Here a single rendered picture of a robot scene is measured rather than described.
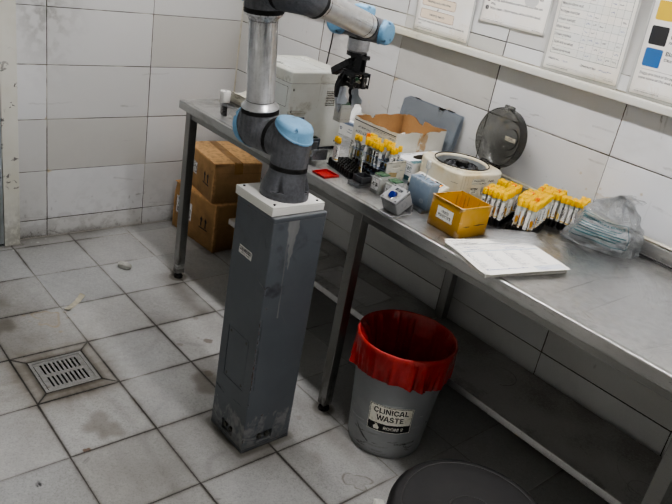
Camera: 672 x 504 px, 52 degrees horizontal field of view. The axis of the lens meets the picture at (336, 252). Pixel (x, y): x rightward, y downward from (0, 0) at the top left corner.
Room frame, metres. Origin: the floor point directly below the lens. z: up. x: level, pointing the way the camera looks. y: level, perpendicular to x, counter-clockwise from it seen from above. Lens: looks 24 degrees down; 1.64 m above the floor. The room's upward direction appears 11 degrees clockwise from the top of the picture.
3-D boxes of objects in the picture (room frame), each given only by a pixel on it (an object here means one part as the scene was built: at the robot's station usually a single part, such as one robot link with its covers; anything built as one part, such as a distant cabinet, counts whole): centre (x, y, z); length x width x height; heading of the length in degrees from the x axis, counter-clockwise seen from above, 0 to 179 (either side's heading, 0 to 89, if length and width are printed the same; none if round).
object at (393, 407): (2.11, -0.30, 0.22); 0.38 x 0.37 x 0.44; 44
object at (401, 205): (2.11, -0.17, 0.92); 0.13 x 0.07 x 0.08; 134
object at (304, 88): (2.71, 0.26, 1.03); 0.31 x 0.27 x 0.30; 44
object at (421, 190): (2.18, -0.24, 0.92); 0.10 x 0.07 x 0.10; 39
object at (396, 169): (2.49, -0.09, 0.91); 0.20 x 0.10 x 0.07; 44
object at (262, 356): (2.00, 0.19, 0.44); 0.20 x 0.20 x 0.87; 44
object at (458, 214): (2.05, -0.35, 0.93); 0.13 x 0.13 x 0.10; 40
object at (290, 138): (2.00, 0.19, 1.07); 0.13 x 0.12 x 0.14; 56
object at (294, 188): (2.00, 0.19, 0.95); 0.15 x 0.15 x 0.10
